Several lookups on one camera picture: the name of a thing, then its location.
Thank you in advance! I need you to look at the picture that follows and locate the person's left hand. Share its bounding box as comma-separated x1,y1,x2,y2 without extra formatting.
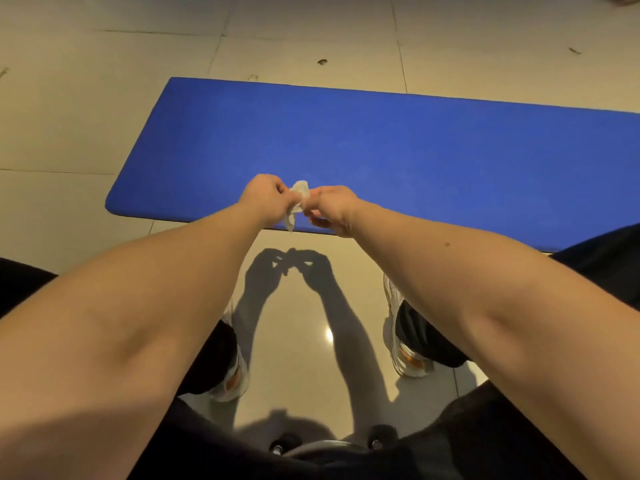
238,174,302,230

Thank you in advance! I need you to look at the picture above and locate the person's right hand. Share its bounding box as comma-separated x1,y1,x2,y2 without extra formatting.
301,186,362,239

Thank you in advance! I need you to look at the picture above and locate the white tissue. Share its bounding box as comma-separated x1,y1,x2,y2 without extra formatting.
283,180,311,233

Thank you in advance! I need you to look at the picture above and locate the person's left forearm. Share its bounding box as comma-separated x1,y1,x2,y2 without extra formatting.
0,202,273,480

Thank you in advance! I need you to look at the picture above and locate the person's right forearm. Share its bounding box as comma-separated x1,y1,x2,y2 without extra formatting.
345,199,640,480

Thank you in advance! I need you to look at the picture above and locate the blue yoga mat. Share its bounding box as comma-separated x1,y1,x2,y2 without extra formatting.
105,77,640,253

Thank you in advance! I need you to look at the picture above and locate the person's right white sneaker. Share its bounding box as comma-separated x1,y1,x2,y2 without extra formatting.
382,273,435,378

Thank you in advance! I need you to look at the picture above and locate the person's white sneaker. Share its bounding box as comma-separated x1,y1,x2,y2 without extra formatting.
382,273,435,378
207,300,251,403

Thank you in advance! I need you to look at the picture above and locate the person's left white sneaker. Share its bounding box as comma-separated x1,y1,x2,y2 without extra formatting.
207,300,251,403

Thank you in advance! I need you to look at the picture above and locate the grey head-mounted camera rig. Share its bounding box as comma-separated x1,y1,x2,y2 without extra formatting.
268,425,399,460

